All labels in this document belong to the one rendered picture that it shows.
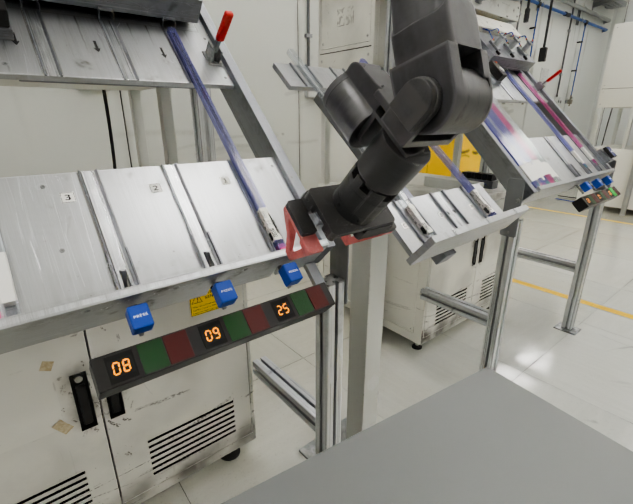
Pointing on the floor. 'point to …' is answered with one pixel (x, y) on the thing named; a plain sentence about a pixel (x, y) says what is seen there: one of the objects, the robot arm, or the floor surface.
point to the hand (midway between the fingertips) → (320, 245)
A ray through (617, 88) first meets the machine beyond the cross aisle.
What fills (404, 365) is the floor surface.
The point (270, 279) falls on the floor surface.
